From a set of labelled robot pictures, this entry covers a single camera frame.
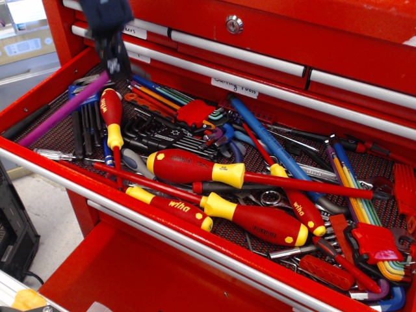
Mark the red yellow screwdriver right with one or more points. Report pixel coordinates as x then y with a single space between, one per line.
303 208

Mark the rainbow Allen key set right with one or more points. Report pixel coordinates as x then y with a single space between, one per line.
376 244

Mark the yellow sponge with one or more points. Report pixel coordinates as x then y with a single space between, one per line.
28 299

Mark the cardboard box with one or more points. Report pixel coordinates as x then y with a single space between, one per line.
27 45

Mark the red key holder right edge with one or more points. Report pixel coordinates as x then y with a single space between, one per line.
404 189

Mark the rainbow allen key set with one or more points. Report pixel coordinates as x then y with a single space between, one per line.
185 110
376 244

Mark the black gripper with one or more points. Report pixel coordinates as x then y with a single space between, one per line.
106 18

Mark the grey blue handle screwdriver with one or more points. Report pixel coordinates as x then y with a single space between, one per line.
136 163

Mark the black computer case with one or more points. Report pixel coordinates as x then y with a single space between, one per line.
19 239

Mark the small red yellow screwdriver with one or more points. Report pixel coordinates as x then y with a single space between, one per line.
111 111

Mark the red black small screwdriver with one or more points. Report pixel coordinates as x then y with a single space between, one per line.
324 246

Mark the red yellow wiha screwdriver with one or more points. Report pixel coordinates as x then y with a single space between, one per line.
181 209

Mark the rainbow Allen key set left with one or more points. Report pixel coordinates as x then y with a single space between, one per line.
185 110

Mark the long blue Allen key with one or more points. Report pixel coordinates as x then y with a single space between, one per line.
288 162

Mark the white label markers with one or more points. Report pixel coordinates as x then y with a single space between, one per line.
135 31

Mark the violet Allen key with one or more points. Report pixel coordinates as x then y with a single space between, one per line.
65 110

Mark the red bit holder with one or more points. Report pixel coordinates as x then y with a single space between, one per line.
333 275

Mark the long red yellow screwdriver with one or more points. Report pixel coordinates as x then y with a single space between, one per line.
271 225

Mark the silver combination wrench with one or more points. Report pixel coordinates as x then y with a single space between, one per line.
268 198

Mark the clear handle small screwdriver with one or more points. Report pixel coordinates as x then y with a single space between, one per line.
58 155

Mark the white label cutting tools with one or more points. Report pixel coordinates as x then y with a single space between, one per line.
232 87

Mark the blue Allen key holder set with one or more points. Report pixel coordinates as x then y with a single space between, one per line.
88 125

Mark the silver drawer lock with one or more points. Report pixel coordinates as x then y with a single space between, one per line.
234 24

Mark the large red yellow screwdriver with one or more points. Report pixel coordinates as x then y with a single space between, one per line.
180 166

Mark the black rod drawer left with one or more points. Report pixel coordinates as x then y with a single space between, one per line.
18 127

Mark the black torx key set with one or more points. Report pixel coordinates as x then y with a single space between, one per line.
148 135

